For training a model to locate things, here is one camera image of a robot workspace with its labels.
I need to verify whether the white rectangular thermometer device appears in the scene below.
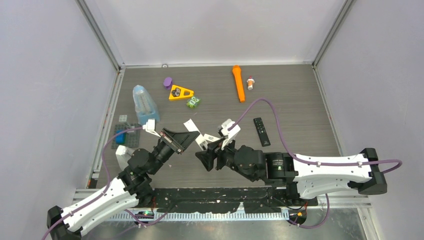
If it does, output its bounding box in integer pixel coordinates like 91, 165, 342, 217
183, 118, 208, 151

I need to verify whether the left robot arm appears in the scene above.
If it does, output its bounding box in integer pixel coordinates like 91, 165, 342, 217
42, 128, 200, 240

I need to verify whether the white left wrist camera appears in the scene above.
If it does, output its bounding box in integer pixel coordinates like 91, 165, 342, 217
142, 118, 161, 138

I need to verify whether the yellow triangle shape toy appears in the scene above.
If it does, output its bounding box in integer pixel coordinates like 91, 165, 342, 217
168, 84, 195, 101

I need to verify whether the black remote control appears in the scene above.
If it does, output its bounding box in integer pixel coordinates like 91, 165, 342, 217
253, 117, 271, 147

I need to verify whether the blue lego brick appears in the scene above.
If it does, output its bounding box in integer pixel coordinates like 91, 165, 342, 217
115, 130, 126, 145

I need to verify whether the green owl toy block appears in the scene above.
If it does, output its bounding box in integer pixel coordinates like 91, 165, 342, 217
186, 96, 201, 109

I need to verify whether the grey lego baseplate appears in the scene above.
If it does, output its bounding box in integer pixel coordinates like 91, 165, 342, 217
111, 123, 140, 149

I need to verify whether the blue transparent plastic container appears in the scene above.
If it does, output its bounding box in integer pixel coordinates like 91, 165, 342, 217
132, 85, 160, 125

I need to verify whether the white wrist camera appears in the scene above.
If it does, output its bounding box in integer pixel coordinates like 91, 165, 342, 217
142, 118, 161, 138
218, 118, 241, 150

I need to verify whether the purple cylinder toy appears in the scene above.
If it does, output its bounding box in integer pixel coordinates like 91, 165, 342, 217
163, 77, 174, 90

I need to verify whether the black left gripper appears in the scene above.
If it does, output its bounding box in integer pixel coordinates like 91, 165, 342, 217
149, 127, 200, 175

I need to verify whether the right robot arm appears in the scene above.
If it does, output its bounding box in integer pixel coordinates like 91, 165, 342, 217
195, 140, 388, 205

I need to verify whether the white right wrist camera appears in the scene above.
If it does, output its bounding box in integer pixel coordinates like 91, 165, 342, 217
218, 118, 241, 150

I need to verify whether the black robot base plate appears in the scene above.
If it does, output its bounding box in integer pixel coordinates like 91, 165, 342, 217
147, 187, 318, 214

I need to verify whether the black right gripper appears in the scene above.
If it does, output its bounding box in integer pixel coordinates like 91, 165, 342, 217
195, 134, 258, 182

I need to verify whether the grey lego small plate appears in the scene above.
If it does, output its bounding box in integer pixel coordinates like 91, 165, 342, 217
118, 115, 128, 123

